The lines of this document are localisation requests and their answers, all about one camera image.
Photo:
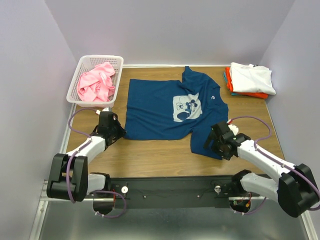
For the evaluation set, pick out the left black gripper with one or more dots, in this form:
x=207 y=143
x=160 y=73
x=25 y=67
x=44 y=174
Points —
x=122 y=131

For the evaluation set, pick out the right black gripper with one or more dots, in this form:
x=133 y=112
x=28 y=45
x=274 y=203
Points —
x=223 y=154

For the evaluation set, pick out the dark blue printed t-shirt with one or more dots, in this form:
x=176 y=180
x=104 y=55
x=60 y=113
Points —
x=173 y=109

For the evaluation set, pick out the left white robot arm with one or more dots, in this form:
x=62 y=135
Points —
x=69 y=178

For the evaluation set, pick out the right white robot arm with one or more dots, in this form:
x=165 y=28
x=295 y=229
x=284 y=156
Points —
x=272 y=167

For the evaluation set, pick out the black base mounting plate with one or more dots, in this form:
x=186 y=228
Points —
x=172 y=192

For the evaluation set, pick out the pink t-shirt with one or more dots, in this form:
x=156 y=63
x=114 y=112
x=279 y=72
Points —
x=96 y=85

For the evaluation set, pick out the white plastic laundry basket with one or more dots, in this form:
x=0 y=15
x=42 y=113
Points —
x=87 y=63

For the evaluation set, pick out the teal folded t-shirt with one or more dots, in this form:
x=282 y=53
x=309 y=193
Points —
x=226 y=81

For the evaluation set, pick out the white folded t-shirt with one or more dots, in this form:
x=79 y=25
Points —
x=251 y=79

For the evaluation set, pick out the orange folded t-shirt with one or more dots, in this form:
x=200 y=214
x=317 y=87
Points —
x=259 y=95

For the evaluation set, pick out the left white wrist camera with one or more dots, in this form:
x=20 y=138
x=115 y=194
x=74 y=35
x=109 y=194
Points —
x=106 y=109

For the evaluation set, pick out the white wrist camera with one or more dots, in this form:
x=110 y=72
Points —
x=106 y=109
x=233 y=127

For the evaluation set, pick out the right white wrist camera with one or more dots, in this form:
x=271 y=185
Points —
x=233 y=127

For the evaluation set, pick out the left aluminium side rail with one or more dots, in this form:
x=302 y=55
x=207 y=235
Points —
x=65 y=140

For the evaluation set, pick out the aluminium frame rail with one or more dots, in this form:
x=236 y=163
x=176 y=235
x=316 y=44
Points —
x=288 y=186

